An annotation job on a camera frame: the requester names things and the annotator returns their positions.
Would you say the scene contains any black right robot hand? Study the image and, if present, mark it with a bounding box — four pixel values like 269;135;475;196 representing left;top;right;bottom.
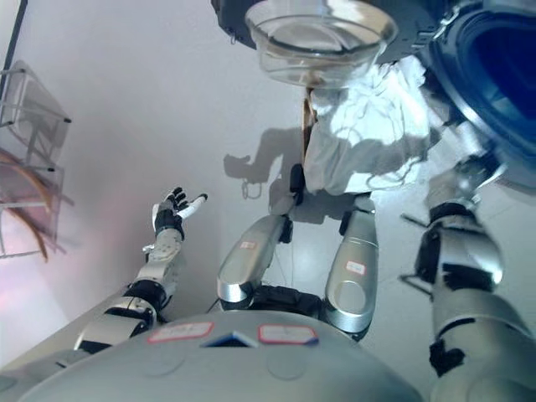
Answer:
454;152;510;190

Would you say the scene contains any transparent wire-leg chair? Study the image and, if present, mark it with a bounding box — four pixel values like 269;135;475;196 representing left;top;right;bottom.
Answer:
0;60;77;261

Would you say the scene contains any white fabric laundry basket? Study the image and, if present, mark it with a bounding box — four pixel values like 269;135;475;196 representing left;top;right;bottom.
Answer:
301;56;433;198

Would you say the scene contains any dark grey washing machine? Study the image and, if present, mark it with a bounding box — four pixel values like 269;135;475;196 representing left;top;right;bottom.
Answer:
418;0;536;190

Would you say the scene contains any silver right robot leg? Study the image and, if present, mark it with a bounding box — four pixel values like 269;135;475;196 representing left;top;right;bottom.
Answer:
324;194;379;343

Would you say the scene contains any round washer door with glass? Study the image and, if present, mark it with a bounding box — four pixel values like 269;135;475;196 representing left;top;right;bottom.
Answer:
211;0;446;91

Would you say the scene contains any curved wooden hoop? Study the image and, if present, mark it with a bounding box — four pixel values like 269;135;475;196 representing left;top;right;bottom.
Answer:
0;148;56;263

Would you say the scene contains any silver robot torso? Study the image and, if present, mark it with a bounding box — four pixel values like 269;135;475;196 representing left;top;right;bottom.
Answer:
0;309;425;402

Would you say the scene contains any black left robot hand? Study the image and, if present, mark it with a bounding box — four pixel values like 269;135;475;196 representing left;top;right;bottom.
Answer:
151;186;209;243

